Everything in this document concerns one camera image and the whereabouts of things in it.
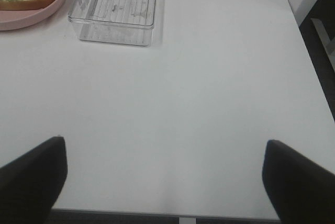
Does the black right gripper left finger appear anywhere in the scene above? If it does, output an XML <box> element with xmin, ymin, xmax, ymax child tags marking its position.
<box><xmin>1</xmin><ymin>136</ymin><xmax>68</xmax><ymax>223</ymax></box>

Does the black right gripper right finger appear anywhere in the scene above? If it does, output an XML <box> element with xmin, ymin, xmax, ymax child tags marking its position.
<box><xmin>262</xmin><ymin>140</ymin><xmax>334</xmax><ymax>223</ymax></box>

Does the white table leg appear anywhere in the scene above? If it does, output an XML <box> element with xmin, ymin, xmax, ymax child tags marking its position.
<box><xmin>311</xmin><ymin>18</ymin><xmax>334</xmax><ymax>69</ymax></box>

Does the pink round plate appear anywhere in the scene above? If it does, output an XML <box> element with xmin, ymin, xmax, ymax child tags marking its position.
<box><xmin>1</xmin><ymin>0</ymin><xmax>65</xmax><ymax>31</ymax></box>

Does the right clear plastic container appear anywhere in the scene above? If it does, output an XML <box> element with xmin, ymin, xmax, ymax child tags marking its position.
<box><xmin>68</xmin><ymin>0</ymin><xmax>157</xmax><ymax>47</ymax></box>

